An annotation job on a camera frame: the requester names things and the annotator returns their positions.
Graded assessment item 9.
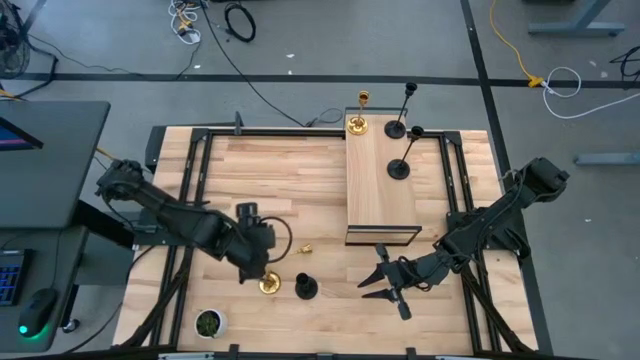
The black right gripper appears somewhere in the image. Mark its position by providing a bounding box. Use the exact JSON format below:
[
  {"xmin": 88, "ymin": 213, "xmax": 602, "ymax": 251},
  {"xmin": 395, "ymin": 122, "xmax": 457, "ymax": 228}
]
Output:
[{"xmin": 356, "ymin": 243, "xmax": 434, "ymax": 322}]

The wooden shelf with black frame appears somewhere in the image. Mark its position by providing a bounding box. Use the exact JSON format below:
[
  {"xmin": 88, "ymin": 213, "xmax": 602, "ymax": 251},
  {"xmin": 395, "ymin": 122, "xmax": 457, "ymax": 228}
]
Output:
[{"xmin": 343, "ymin": 106, "xmax": 424, "ymax": 247}]

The black fan power cable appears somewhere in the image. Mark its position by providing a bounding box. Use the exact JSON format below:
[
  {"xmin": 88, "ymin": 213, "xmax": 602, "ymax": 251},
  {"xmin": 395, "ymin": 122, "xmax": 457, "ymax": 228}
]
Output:
[{"xmin": 12, "ymin": 42, "xmax": 60, "ymax": 100}]

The white looped cable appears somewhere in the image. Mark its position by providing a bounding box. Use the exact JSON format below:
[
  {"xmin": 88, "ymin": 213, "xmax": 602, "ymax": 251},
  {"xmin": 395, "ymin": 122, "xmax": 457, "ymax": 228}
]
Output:
[{"xmin": 542, "ymin": 66, "xmax": 640, "ymax": 120}]

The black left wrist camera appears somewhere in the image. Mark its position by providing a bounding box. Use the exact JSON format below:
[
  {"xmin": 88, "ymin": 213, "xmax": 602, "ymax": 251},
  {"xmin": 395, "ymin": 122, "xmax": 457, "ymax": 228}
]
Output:
[{"xmin": 236, "ymin": 202, "xmax": 260, "ymax": 227}]

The grey desk foot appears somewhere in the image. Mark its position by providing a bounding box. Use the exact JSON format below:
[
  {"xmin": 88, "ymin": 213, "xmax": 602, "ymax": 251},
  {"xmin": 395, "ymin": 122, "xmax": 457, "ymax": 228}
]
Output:
[{"xmin": 527, "ymin": 0, "xmax": 626, "ymax": 37}]

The grey floor bar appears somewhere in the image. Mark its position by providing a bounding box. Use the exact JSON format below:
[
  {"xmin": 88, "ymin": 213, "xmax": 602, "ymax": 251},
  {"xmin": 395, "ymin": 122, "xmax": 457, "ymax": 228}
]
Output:
[{"xmin": 574, "ymin": 152, "xmax": 640, "ymax": 166}]

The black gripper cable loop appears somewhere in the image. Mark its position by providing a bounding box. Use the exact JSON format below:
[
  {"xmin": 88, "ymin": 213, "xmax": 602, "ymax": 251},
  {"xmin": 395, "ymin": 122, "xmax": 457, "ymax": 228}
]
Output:
[{"xmin": 257, "ymin": 215, "xmax": 294, "ymax": 265}]

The grey looped cable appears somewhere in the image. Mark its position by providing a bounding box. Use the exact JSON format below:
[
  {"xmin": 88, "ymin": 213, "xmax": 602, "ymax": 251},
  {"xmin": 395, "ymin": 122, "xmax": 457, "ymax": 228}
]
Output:
[{"xmin": 304, "ymin": 107, "xmax": 345, "ymax": 129}]

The black metal candlestick holder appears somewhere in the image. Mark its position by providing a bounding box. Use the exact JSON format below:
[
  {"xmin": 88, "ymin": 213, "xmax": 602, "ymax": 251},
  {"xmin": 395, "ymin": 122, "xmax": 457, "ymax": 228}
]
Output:
[
  {"xmin": 294, "ymin": 272, "xmax": 319, "ymax": 301},
  {"xmin": 383, "ymin": 82, "xmax": 418, "ymax": 140},
  {"xmin": 386, "ymin": 125, "xmax": 425, "ymax": 181}
]

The black tangled cable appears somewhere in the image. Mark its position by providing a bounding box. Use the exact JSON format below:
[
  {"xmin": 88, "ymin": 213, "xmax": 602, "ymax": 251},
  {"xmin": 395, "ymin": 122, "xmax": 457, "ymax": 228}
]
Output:
[{"xmin": 608, "ymin": 44, "xmax": 640, "ymax": 81}]

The yellow extension cable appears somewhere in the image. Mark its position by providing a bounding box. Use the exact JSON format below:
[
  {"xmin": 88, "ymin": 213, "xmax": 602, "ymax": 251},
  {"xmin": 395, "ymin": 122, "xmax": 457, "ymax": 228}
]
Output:
[{"xmin": 488, "ymin": 0, "xmax": 545, "ymax": 89}]

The computer monitor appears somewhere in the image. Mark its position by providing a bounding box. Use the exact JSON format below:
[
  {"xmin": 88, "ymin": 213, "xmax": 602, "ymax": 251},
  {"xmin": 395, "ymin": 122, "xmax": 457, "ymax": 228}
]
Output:
[{"xmin": 0, "ymin": 115, "xmax": 45, "ymax": 152}]

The long black floor cable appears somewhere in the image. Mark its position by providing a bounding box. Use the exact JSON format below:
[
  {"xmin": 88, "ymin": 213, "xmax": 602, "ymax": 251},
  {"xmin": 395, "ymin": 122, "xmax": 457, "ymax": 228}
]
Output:
[{"xmin": 199, "ymin": 0, "xmax": 307, "ymax": 127}]

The backlit computer keyboard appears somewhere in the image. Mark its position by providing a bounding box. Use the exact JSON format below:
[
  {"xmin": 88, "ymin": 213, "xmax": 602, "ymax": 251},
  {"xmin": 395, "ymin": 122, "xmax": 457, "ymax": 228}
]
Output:
[{"xmin": 0, "ymin": 248, "xmax": 27, "ymax": 307}]

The white yellow cable bundle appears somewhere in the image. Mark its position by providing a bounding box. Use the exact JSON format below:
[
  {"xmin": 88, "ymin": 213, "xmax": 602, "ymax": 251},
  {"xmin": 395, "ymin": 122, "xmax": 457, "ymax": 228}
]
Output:
[{"xmin": 168, "ymin": 0, "xmax": 203, "ymax": 45}]

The coiled black cable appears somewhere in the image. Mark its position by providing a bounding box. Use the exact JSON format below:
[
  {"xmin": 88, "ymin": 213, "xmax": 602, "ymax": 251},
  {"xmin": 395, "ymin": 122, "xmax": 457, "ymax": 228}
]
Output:
[{"xmin": 223, "ymin": 2, "xmax": 258, "ymax": 44}]

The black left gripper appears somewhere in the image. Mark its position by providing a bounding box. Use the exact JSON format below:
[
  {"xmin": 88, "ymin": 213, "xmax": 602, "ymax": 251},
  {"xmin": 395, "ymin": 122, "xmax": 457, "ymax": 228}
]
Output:
[{"xmin": 227, "ymin": 222, "xmax": 278, "ymax": 284}]

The black computer mouse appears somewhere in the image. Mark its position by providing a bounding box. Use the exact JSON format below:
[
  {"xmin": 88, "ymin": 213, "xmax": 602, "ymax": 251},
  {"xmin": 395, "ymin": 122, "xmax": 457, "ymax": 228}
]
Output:
[{"xmin": 18, "ymin": 287, "xmax": 59, "ymax": 339}]

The small plant in white pot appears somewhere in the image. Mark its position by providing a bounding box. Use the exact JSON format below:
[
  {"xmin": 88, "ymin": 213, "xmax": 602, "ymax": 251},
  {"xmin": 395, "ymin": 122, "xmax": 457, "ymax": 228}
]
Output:
[{"xmin": 193, "ymin": 308, "xmax": 230, "ymax": 340}]

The black floor fan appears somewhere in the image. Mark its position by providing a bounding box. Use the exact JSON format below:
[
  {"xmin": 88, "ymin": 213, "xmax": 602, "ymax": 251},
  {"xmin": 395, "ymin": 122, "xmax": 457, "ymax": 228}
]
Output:
[{"xmin": 0, "ymin": 0, "xmax": 32, "ymax": 80}]

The grey office desk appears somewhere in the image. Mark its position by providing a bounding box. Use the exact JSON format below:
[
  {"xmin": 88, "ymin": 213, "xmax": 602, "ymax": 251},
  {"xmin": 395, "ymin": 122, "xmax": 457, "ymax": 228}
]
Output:
[{"xmin": 0, "ymin": 101, "xmax": 112, "ymax": 354}]

